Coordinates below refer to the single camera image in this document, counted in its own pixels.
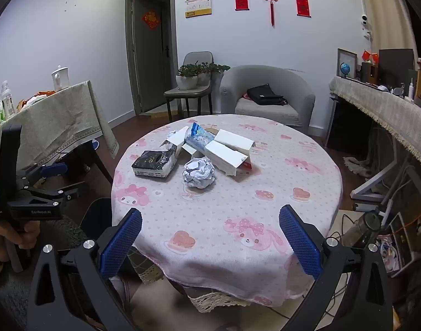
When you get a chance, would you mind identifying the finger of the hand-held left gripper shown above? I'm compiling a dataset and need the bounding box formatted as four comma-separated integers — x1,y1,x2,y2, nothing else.
22,180,90,207
19,162,69,188

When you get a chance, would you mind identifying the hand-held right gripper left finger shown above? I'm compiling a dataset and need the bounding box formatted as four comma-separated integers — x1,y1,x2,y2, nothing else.
26,208,144,331

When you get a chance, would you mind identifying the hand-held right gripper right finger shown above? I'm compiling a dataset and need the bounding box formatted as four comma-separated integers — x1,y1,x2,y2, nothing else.
279,204,394,331

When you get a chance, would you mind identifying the black packet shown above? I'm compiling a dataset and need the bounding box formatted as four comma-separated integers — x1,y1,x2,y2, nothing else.
131,150,178,180

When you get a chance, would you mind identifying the small white carton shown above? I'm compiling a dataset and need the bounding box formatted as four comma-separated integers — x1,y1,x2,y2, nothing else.
160,126,191,157

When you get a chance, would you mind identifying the blue tissue packet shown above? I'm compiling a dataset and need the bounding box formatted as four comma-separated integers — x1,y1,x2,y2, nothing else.
184,122,218,152

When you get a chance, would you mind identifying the person's left hand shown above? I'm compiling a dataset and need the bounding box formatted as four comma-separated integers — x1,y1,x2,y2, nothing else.
0,219,42,263

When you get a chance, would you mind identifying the dark wooden table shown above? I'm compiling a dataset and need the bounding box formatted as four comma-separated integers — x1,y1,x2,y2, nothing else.
63,140,114,185

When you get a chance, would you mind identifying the grey fluffy rug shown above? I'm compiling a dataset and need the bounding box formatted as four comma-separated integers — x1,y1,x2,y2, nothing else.
41,214,90,249

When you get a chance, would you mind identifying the beige tablecloth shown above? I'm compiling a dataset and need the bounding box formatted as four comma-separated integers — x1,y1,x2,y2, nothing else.
0,80,119,194

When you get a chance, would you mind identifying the glass jar with black lid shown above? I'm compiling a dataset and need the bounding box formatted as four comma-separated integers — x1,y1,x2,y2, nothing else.
341,210,382,249

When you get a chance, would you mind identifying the clear plastic bottle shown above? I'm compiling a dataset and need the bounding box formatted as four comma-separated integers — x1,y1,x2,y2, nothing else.
0,80,17,115

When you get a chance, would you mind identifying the pink printed tablecloth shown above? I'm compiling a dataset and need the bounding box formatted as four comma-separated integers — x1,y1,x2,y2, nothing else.
111,113,344,307

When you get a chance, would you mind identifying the white kettle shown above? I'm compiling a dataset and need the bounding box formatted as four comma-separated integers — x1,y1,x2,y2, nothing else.
52,65,71,91

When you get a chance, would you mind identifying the beige floor cloth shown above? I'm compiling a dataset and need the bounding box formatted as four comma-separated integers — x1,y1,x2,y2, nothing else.
343,157,370,180

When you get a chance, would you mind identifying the cream lace tablecloth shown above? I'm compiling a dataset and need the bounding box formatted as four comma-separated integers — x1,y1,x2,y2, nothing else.
129,248,252,314

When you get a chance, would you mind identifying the crumpled paper ball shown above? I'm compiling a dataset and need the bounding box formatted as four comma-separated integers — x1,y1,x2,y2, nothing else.
182,157,217,189

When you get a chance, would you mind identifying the flat cardboard box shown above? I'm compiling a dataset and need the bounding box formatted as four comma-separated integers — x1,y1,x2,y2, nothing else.
141,108,181,119

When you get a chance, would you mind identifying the white and red carton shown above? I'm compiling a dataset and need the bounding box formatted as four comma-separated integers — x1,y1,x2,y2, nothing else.
204,141,253,177

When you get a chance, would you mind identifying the black cabinet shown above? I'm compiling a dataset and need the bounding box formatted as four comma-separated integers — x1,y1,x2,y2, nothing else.
326,97,373,152

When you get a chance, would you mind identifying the grey door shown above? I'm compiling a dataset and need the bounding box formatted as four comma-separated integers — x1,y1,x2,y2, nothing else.
125,0,178,116

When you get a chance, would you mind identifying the grey armchair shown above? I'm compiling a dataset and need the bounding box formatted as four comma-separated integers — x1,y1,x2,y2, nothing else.
219,65,316,135

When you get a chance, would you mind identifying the black bag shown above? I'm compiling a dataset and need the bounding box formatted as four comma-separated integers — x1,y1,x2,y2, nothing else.
247,84,288,106

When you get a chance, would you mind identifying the potted plant in white pot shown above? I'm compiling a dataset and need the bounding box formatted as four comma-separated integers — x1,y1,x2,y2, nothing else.
176,64,200,91

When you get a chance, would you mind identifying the beige fringed desk cloth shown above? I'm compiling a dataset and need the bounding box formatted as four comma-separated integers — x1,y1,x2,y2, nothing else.
329,76,421,173

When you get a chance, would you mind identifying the red door decoration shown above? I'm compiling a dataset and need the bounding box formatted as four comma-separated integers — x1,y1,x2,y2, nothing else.
142,10,161,30

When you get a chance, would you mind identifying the grey dining chair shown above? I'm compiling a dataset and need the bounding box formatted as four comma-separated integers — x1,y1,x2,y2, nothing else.
164,52,214,122

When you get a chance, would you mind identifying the potted plant in grey pot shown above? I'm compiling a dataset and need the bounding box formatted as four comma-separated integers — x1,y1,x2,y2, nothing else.
197,62,231,87

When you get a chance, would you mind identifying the black monitor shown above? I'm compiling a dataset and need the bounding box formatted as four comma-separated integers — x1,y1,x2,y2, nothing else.
378,49,415,90

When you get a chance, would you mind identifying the white desk frame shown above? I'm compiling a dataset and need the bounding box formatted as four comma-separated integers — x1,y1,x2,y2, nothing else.
350,152,414,207

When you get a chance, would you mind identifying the picture frame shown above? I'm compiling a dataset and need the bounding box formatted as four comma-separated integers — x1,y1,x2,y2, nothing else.
336,48,358,79

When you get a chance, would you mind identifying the wall calendar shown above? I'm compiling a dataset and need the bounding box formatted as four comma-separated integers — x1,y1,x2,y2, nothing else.
185,0,212,18

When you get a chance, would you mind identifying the white security camera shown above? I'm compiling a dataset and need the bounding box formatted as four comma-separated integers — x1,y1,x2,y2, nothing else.
360,14,374,38

